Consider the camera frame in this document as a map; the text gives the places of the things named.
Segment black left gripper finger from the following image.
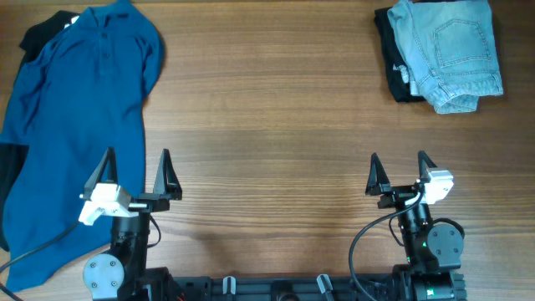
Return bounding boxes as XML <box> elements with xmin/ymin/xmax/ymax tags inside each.
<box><xmin>82</xmin><ymin>147</ymin><xmax>118</xmax><ymax>200</ymax></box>
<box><xmin>153</xmin><ymin>149</ymin><xmax>182</xmax><ymax>196</ymax></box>

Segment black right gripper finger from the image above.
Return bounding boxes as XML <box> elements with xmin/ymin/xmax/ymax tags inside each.
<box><xmin>417</xmin><ymin>150</ymin><xmax>437</xmax><ymax>182</ymax></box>
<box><xmin>365</xmin><ymin>153</ymin><xmax>391</xmax><ymax>196</ymax></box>

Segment light blue denim shorts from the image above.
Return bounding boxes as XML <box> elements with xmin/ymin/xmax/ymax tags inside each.
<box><xmin>387</xmin><ymin>1</ymin><xmax>503</xmax><ymax>115</ymax></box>

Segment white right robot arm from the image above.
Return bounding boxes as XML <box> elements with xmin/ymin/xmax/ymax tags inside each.
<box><xmin>365</xmin><ymin>150</ymin><xmax>467</xmax><ymax>301</ymax></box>

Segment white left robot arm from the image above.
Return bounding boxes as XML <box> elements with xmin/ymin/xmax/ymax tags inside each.
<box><xmin>79</xmin><ymin>147</ymin><xmax>186</xmax><ymax>300</ymax></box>

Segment blue polo shirt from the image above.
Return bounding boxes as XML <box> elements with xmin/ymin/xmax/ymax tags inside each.
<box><xmin>1</xmin><ymin>1</ymin><xmax>164</xmax><ymax>292</ymax></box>

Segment folded black garment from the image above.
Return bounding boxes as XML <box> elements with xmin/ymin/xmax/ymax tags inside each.
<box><xmin>374</xmin><ymin>8</ymin><xmax>425</xmax><ymax>103</ymax></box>

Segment black shirt under blue shirt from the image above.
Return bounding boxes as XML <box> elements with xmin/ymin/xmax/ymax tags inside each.
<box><xmin>1</xmin><ymin>10</ymin><xmax>79</xmax><ymax>252</ymax></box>

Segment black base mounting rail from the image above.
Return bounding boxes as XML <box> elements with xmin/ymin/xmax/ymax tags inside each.
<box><xmin>175</xmin><ymin>274</ymin><xmax>426</xmax><ymax>301</ymax></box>

